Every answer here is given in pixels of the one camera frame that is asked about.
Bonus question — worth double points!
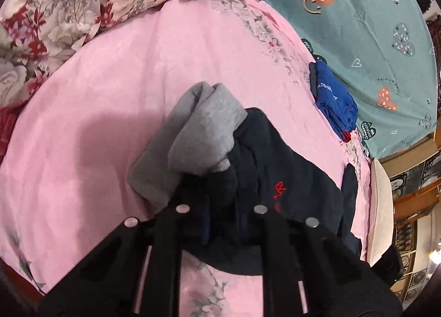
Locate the dark navy pants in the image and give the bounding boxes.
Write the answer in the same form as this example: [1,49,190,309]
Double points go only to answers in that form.
[172,107,363,275]

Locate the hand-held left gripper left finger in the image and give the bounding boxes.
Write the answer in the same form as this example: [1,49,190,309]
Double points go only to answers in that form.
[39,196,211,317]

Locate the pink floral bed sheet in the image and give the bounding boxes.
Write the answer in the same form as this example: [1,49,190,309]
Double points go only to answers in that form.
[0,0,374,317]

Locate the red floral quilt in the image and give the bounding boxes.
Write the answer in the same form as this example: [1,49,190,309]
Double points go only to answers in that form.
[0,0,257,162]

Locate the teal heart print blanket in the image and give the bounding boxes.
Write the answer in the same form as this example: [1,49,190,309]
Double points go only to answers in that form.
[263,0,437,159]

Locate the blue folded garment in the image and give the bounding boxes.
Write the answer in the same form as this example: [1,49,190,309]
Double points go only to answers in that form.
[309,61,359,142]

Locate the grey folded garment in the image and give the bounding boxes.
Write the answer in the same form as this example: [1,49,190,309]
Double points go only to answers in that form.
[128,82,249,211]

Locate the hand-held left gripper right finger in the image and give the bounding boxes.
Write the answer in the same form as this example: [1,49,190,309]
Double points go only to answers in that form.
[238,204,404,317]

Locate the white mattress edge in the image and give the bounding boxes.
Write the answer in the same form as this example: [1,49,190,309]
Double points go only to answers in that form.
[366,158,395,267]

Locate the wooden bed frame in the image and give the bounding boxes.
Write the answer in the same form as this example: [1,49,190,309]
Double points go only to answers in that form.
[379,132,441,228]

